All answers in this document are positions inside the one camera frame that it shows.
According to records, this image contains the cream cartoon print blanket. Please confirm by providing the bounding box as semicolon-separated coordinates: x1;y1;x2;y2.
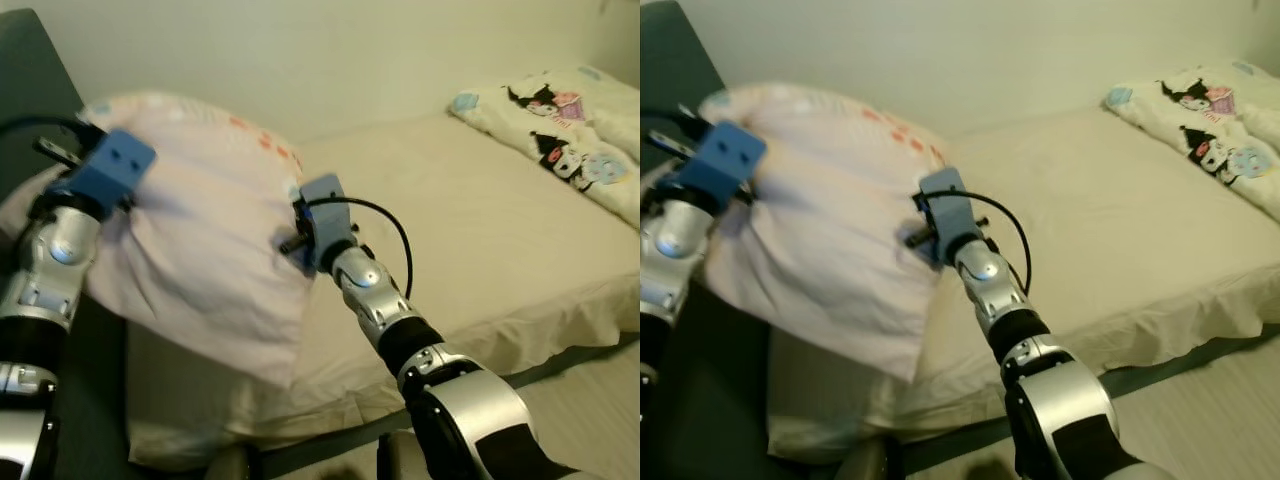
1103;62;1280;223
450;68;640;226

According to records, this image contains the pink pillow with orange dots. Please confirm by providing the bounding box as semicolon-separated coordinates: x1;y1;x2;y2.
0;92;316;389
655;82;951;383

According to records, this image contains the cream sheeted mattress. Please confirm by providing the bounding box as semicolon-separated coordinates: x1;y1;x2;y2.
125;110;640;471
765;100;1280;466

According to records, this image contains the robot left leg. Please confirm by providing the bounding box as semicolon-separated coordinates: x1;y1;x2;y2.
850;440;901;480
205;445;263;480

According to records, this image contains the robot leg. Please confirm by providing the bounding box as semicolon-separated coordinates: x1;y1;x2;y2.
375;430;426;480
850;440;901;480
205;445;263;480
965;455;1016;480

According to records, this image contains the robot right leg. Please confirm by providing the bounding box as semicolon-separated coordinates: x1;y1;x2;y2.
375;430;426;480
965;455;1016;480

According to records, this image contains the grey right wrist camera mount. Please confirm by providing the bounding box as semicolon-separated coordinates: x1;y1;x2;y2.
298;173;359;271
918;167;981;266

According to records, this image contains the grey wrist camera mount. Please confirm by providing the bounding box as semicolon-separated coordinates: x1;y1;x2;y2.
70;128;158;211
918;167;981;266
298;173;359;271
690;122;769;211

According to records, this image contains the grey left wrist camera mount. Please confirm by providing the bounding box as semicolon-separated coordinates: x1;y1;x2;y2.
690;122;769;211
70;128;158;211

